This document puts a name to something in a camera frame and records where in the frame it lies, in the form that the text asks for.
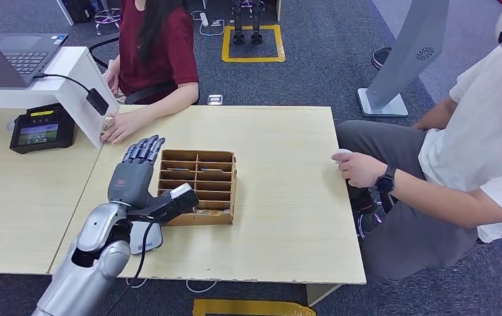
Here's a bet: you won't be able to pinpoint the black bracket wrist camera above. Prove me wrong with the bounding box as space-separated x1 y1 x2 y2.
126 183 200 225

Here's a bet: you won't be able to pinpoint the wooden compartment organizer box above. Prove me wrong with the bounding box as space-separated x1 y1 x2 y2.
157 149 238 227

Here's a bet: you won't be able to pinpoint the black power adapter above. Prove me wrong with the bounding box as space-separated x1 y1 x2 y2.
86 88 110 117

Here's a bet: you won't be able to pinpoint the headset person's left hand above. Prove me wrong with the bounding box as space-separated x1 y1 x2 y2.
332 150 388 189

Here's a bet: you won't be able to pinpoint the grey laptop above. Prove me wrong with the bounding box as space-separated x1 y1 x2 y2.
0 16 69 90

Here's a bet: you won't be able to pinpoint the black payment terminal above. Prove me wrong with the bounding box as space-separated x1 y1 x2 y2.
9 103 77 155

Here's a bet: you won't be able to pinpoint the chrome chair base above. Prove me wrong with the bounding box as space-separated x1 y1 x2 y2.
95 0 121 37

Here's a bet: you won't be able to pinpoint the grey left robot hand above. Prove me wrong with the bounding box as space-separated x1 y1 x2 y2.
107 135 178 213

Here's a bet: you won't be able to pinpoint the white floor cable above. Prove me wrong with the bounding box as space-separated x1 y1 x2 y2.
191 10 226 38

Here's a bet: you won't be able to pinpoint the round black base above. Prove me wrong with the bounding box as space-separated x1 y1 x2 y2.
371 47 393 70

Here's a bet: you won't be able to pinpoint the yellow floor tape square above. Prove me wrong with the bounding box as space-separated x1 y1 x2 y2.
221 24 286 64

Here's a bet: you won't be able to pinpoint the yellow floor tape strip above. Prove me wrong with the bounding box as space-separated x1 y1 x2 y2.
192 298 317 316

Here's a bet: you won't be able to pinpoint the black laptop cable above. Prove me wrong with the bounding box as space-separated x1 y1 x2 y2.
32 73 92 94

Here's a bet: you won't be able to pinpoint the white desk riser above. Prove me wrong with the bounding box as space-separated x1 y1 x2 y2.
0 46 120 149

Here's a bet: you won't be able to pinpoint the white handheld controller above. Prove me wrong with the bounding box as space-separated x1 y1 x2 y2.
332 149 353 165

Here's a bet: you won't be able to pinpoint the grey white card reader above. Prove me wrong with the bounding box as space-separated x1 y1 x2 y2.
128 220 164 256

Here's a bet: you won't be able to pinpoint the grey standing kiosk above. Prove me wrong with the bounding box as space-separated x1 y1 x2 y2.
357 0 450 119

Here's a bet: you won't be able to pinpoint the black cabinet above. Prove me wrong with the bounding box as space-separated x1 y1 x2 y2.
57 0 97 27

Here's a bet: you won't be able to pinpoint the black wrist watch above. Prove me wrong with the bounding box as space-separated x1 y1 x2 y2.
374 165 397 194

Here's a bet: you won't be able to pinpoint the black office chair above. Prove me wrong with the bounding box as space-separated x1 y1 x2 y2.
88 37 201 105

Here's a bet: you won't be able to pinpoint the person's right hand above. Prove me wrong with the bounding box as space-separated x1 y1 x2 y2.
103 69 121 97

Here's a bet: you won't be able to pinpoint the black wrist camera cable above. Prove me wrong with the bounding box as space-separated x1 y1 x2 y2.
102 218 158 316

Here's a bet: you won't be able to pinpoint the black stool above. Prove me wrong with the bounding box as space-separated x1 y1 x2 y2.
379 192 397 215

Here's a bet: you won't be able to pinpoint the person with headset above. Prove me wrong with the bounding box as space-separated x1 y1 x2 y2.
332 43 502 284

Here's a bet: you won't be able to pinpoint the black robot legs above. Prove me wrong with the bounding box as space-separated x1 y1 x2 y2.
232 0 264 46

